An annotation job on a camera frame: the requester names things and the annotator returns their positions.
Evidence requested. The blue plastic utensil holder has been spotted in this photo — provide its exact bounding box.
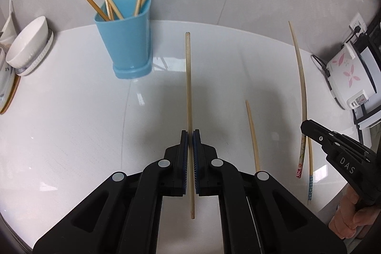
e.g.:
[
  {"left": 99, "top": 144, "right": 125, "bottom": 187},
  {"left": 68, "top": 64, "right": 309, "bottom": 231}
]
[{"left": 95, "top": 0, "right": 153, "bottom": 80}]

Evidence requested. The person's right hand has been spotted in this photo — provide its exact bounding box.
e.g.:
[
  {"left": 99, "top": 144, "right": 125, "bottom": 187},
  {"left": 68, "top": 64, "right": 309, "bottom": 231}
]
[{"left": 329, "top": 185, "right": 377, "bottom": 238}]

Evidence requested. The blue patterned white plate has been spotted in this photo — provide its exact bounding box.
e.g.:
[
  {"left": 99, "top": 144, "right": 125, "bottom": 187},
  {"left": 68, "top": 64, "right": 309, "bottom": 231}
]
[{"left": 0, "top": 46, "right": 15, "bottom": 111}]

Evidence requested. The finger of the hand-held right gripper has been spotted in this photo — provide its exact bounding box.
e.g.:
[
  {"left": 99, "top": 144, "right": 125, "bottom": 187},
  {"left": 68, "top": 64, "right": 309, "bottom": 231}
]
[
  {"left": 329, "top": 131, "right": 370, "bottom": 155},
  {"left": 301, "top": 120, "right": 340, "bottom": 155}
]

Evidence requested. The tan chopstick red patterned end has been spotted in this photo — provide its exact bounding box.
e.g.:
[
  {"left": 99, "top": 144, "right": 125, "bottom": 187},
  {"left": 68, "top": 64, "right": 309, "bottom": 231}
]
[{"left": 288, "top": 21, "right": 308, "bottom": 179}]

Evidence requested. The white ceramic bowl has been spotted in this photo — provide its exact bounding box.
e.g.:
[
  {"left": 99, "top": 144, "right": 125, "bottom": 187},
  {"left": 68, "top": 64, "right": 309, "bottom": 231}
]
[{"left": 6, "top": 16, "right": 49, "bottom": 69}]

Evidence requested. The white floral rice cooker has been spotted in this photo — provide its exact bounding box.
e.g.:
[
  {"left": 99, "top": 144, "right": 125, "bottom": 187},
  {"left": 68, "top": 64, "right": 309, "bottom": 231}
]
[{"left": 326, "top": 34, "right": 381, "bottom": 110}]

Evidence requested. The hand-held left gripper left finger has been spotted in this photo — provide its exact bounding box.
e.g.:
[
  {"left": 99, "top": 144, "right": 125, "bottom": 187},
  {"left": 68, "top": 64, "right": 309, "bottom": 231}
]
[{"left": 32, "top": 129, "right": 189, "bottom": 254}]

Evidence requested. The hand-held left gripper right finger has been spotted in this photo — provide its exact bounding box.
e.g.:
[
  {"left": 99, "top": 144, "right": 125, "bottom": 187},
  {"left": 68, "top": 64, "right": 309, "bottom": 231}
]
[{"left": 192, "top": 129, "right": 347, "bottom": 254}]

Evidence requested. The thin tan chopstick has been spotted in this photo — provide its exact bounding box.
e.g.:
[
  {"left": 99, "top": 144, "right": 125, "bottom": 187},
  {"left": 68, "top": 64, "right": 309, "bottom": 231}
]
[{"left": 245, "top": 100, "right": 261, "bottom": 174}]

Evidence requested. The white ribbed dish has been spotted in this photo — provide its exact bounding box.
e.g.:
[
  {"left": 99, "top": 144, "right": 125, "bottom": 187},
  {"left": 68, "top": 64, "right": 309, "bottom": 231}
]
[{"left": 15, "top": 29, "right": 55, "bottom": 76}]

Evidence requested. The black metal stand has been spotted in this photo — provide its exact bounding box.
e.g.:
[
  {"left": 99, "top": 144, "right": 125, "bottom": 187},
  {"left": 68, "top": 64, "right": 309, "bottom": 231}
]
[{"left": 353, "top": 93, "right": 381, "bottom": 130}]

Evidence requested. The pale plain chopstick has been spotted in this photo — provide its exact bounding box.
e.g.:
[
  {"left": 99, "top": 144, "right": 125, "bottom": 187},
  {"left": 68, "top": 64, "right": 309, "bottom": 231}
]
[{"left": 185, "top": 31, "right": 196, "bottom": 219}]

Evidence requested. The white wall socket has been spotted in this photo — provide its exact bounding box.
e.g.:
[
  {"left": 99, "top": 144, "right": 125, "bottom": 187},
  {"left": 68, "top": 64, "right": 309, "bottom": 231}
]
[{"left": 348, "top": 13, "right": 366, "bottom": 34}]

